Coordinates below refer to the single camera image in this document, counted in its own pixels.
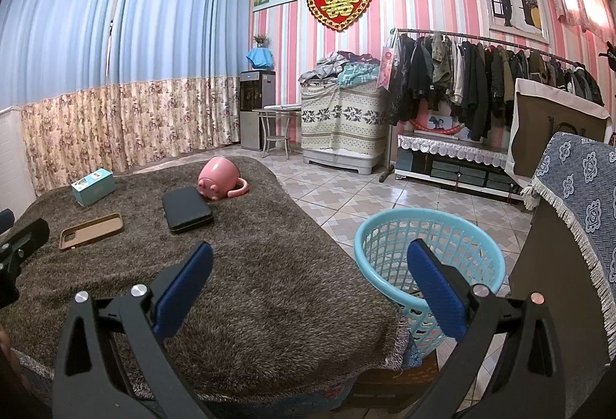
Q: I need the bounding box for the teal cardboard box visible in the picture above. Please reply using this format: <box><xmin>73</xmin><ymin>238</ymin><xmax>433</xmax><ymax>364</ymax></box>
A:
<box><xmin>71</xmin><ymin>168</ymin><xmax>117</xmax><ymax>207</ymax></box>

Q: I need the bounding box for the red heart wall decoration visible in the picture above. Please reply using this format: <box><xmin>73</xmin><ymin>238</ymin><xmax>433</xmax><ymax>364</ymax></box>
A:
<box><xmin>307</xmin><ymin>0</ymin><xmax>373</xmax><ymax>33</ymax></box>

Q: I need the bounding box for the brown furniture with white cover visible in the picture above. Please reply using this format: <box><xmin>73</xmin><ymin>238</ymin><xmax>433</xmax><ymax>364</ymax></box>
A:
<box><xmin>510</xmin><ymin>77</ymin><xmax>614</xmax><ymax>179</ymax></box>

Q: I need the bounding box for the small round side table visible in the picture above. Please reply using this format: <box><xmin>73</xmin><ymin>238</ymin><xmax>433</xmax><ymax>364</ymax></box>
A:
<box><xmin>253</xmin><ymin>104</ymin><xmax>303</xmax><ymax>159</ymax></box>

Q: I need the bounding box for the brown shaggy blanket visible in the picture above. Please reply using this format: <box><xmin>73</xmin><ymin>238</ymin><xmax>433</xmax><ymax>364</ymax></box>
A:
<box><xmin>0</xmin><ymin>154</ymin><xmax>410</xmax><ymax>405</ymax></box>

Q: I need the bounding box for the blue floral curtain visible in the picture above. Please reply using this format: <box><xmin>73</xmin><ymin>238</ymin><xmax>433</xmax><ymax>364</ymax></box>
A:
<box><xmin>0</xmin><ymin>0</ymin><xmax>253</xmax><ymax>189</ymax></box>

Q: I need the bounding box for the grey water dispenser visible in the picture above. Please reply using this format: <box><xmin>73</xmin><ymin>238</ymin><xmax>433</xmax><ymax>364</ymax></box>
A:
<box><xmin>239</xmin><ymin>69</ymin><xmax>276</xmax><ymax>150</ymax></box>

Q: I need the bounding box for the pile of folded clothes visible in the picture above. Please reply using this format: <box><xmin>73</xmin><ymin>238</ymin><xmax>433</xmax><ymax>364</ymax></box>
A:
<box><xmin>298</xmin><ymin>50</ymin><xmax>386</xmax><ymax>88</ymax></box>

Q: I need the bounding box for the brown wooden cabinet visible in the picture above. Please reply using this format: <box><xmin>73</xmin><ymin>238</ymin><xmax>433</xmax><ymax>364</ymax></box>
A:
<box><xmin>507</xmin><ymin>195</ymin><xmax>616</xmax><ymax>419</ymax></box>

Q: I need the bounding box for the low dark cabinet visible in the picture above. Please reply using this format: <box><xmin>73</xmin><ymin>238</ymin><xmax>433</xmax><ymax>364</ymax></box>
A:
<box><xmin>395</xmin><ymin>134</ymin><xmax>525</xmax><ymax>203</ymax></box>

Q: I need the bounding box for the light blue plastic basket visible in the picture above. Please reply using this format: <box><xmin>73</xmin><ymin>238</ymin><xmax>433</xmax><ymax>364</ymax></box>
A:
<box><xmin>353</xmin><ymin>209</ymin><xmax>506</xmax><ymax>359</ymax></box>

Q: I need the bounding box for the row of hanging clothes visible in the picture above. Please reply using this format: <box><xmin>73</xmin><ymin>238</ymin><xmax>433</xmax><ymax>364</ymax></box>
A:
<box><xmin>385</xmin><ymin>33</ymin><xmax>604</xmax><ymax>142</ymax></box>

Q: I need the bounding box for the colourful picture board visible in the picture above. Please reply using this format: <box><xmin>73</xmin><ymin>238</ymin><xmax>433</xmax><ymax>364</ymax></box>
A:
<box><xmin>416</xmin><ymin>114</ymin><xmax>470</xmax><ymax>138</ymax></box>

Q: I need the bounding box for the black zip case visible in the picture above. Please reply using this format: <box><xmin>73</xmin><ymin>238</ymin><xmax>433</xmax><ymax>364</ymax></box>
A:
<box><xmin>162</xmin><ymin>187</ymin><xmax>214</xmax><ymax>234</ymax></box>

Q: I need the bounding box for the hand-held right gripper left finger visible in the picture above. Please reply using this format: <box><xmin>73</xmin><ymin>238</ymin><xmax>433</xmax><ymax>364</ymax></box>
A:
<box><xmin>52</xmin><ymin>240</ymin><xmax>215</xmax><ymax>419</ymax></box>

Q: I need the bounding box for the pink hanging packet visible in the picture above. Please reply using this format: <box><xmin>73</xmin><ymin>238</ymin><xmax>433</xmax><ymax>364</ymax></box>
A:
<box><xmin>378</xmin><ymin>45</ymin><xmax>398</xmax><ymax>90</ymax></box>

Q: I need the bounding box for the metal clothes rack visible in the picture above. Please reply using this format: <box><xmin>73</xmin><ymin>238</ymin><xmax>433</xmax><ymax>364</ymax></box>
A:
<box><xmin>380</xmin><ymin>28</ymin><xmax>607</xmax><ymax>182</ymax></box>

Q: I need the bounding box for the wooden table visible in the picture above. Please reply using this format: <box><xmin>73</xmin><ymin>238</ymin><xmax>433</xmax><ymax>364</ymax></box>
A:
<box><xmin>337</xmin><ymin>352</ymin><xmax>441</xmax><ymax>415</ymax></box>

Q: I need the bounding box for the patterned beige cloth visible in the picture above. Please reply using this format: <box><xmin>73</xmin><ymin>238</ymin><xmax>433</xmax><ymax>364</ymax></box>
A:
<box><xmin>301</xmin><ymin>82</ymin><xmax>388</xmax><ymax>153</ymax></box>

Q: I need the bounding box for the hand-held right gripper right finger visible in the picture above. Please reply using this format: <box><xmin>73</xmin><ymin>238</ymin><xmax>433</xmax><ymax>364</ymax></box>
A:
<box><xmin>407</xmin><ymin>239</ymin><xmax>564</xmax><ymax>419</ymax></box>

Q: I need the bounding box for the pink pig mug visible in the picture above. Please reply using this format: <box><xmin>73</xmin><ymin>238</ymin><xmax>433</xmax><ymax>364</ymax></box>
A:
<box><xmin>197</xmin><ymin>157</ymin><xmax>249</xmax><ymax>201</ymax></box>

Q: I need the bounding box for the white lace cloth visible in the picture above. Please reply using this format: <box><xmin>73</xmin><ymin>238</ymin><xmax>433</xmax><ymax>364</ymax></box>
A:
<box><xmin>397</xmin><ymin>133</ymin><xmax>511</xmax><ymax>170</ymax></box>

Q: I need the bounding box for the grey patterned fringed cloth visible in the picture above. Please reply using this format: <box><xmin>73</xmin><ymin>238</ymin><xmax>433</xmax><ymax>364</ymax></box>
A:
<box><xmin>521</xmin><ymin>132</ymin><xmax>616</xmax><ymax>362</ymax></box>

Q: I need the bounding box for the blue cloth cover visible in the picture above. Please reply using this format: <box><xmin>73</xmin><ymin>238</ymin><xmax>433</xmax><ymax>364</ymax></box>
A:
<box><xmin>246</xmin><ymin>46</ymin><xmax>275</xmax><ymax>70</ymax></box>

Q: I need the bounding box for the grey plastic cabinet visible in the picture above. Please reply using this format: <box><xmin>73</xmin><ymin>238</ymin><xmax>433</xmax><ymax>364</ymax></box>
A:
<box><xmin>302</xmin><ymin>145</ymin><xmax>383</xmax><ymax>174</ymax></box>

